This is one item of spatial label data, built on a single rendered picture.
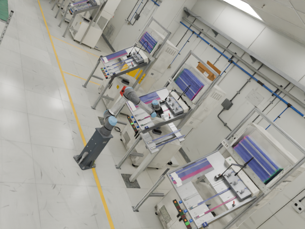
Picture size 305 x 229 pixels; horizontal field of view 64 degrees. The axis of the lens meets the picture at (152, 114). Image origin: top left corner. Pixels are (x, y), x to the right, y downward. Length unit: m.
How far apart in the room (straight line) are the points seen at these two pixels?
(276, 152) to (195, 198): 1.01
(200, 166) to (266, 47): 2.84
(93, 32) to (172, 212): 5.71
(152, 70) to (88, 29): 3.29
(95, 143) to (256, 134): 1.95
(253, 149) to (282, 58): 2.33
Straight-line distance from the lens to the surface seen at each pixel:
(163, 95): 3.93
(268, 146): 3.07
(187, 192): 2.87
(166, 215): 3.41
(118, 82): 4.82
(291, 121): 4.46
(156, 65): 4.73
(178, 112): 3.56
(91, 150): 3.25
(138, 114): 3.65
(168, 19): 6.53
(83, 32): 7.59
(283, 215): 4.40
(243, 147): 2.97
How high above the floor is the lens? 2.16
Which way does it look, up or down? 21 degrees down
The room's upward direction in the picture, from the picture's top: 37 degrees clockwise
